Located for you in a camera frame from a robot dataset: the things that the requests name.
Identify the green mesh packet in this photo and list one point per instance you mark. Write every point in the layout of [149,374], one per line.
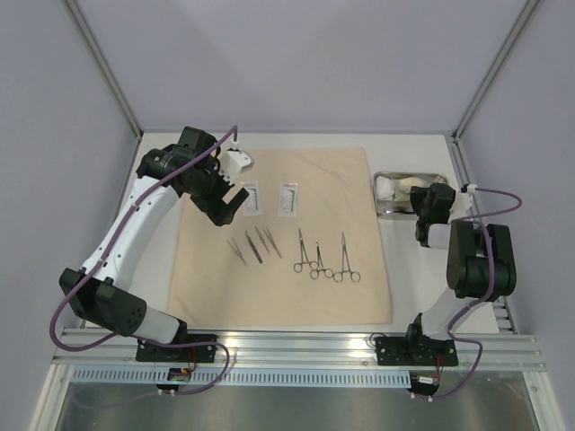
[401,205]

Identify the aluminium frame post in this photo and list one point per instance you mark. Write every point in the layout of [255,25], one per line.
[501,58]
[88,37]

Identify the stainless steel tray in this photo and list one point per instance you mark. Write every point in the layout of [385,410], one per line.
[383,208]

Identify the aluminium mounting rail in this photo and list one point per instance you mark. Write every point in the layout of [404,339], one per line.
[321,350]

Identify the beige cloth mat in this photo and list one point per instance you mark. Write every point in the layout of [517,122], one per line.
[212,288]

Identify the small middle hemostat forceps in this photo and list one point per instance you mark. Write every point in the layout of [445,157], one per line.
[319,269]

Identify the straight steel tweezers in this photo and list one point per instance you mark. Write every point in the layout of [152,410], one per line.
[260,236]

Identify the right long needle holder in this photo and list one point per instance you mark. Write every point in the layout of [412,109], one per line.
[346,270]

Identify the right aluminium frame post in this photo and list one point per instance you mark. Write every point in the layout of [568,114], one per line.
[501,58]

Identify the white gauze pad stack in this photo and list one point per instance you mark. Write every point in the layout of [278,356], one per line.
[385,188]

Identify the curved tip steel tweezers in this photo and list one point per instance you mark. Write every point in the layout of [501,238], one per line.
[253,247]

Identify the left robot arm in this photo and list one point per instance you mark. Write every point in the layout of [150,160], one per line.
[199,166]

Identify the left steel hemostat forceps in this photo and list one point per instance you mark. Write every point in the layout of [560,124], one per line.
[304,261]

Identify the slotted cable duct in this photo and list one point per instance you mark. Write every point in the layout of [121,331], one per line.
[245,377]

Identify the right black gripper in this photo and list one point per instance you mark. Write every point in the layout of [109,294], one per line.
[425,212]

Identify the suture packet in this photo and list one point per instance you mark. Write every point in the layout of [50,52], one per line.
[252,206]
[288,193]

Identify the left aluminium frame post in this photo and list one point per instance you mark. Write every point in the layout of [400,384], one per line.
[88,37]

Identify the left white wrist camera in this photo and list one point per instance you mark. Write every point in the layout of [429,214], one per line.
[234,163]

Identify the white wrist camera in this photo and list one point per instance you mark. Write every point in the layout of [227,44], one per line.
[234,163]
[464,198]

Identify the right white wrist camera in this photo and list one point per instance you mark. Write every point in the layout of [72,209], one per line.
[464,198]

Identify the thin steel tweezers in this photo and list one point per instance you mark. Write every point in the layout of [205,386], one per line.
[234,246]

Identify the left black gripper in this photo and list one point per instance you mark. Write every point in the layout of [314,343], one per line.
[219,212]

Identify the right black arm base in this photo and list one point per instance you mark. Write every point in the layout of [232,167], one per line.
[423,352]

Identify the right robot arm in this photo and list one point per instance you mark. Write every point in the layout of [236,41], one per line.
[481,265]

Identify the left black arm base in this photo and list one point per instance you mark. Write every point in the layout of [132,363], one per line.
[150,353]

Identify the long pointed steel tweezers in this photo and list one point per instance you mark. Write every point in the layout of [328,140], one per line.
[272,242]

